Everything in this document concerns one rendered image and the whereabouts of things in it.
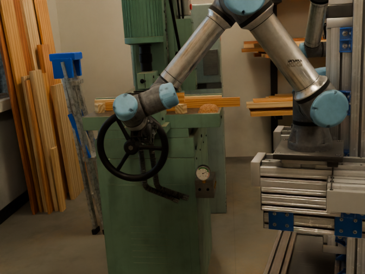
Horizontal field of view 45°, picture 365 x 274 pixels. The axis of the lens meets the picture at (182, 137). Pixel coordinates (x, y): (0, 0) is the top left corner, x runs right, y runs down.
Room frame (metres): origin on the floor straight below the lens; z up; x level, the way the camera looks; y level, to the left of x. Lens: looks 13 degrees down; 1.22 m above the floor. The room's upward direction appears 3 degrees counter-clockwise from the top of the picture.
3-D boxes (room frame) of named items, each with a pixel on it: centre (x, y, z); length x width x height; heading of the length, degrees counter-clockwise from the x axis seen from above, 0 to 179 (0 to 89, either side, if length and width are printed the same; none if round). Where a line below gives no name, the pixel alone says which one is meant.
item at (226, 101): (2.00, 0.04, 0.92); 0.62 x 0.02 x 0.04; 81
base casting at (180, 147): (2.14, 0.13, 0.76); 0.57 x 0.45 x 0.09; 171
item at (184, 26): (2.20, -0.04, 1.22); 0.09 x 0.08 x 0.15; 171
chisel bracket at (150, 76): (2.04, 0.14, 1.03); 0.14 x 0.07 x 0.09; 171
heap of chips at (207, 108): (1.89, -0.12, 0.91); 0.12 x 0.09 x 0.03; 171
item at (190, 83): (2.17, -0.04, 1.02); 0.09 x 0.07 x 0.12; 81
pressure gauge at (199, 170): (1.77, -0.08, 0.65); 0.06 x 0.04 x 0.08; 81
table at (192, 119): (1.90, 0.13, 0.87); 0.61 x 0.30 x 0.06; 81
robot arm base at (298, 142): (1.49, -0.44, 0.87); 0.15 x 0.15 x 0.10
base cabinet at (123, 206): (2.14, 0.13, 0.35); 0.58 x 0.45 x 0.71; 171
